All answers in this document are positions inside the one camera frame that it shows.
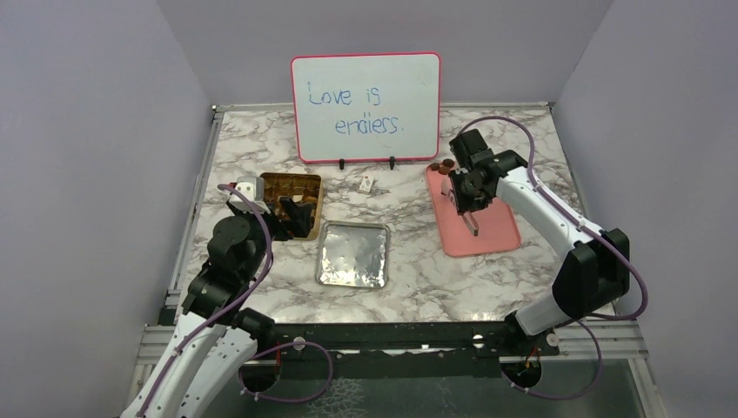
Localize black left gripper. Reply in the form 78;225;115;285
229;196;312;280

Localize pink silicone tongs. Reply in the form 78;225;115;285
441;177;480;237

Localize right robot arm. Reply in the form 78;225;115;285
449;129;629;354

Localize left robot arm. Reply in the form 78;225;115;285
122;192;314;417

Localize gold chocolate box tray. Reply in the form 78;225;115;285
260;172;324;240

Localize chocolate pile on tray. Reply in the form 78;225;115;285
428;158;455;176

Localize silver tin lid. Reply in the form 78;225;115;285
315;221;391;289

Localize pink plastic tray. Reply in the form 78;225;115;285
425;166;521;258

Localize small white card box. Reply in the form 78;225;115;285
359;176;374;193

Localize pink-framed whiteboard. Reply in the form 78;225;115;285
291;51;442;164

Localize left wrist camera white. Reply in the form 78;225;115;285
227;176;271;214

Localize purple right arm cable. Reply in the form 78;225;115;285
458;116;650;322

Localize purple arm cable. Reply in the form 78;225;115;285
458;116;650;322
133;183;274;418

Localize black table base rail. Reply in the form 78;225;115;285
239;321;559;383

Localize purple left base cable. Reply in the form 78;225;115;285
237;339;336;405

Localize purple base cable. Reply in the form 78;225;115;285
237;339;336;405
500;320;604;401

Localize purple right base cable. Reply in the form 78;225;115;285
500;320;604;401

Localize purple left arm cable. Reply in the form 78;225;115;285
133;183;274;418

